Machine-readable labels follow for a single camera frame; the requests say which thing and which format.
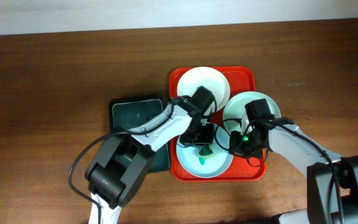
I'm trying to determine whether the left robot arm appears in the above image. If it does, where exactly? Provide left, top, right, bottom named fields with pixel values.
left=85, top=95, right=216, bottom=223

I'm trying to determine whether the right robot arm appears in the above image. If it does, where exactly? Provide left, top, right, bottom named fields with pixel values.
left=228, top=118, right=358, bottom=223

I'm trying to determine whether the white plate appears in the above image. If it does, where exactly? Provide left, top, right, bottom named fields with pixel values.
left=177, top=67, right=231, bottom=115

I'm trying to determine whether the light blue plate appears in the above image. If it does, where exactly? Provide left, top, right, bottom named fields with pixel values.
left=176, top=139, right=233, bottom=179

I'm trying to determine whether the green yellow sponge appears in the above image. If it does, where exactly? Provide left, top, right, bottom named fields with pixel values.
left=197, top=147, right=214, bottom=159

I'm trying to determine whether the black water tray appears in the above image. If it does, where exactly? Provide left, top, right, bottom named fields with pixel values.
left=108, top=94, right=171, bottom=173

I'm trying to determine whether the light green plate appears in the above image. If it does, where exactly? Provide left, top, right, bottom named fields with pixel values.
left=223, top=91, right=281, bottom=133

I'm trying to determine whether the red plastic tray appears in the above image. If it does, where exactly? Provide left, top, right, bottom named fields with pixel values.
left=170, top=66, right=267, bottom=182

